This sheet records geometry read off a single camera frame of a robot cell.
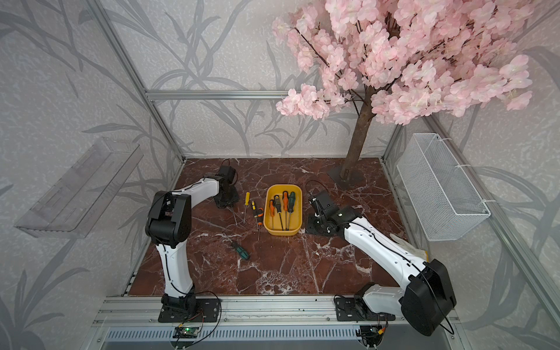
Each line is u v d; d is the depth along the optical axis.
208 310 0.74
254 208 0.99
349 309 0.74
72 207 0.64
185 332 0.71
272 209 0.99
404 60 0.56
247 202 1.02
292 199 1.00
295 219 0.96
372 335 0.72
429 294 0.39
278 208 0.99
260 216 0.96
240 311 0.75
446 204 0.59
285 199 1.01
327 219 0.60
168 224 0.54
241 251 0.85
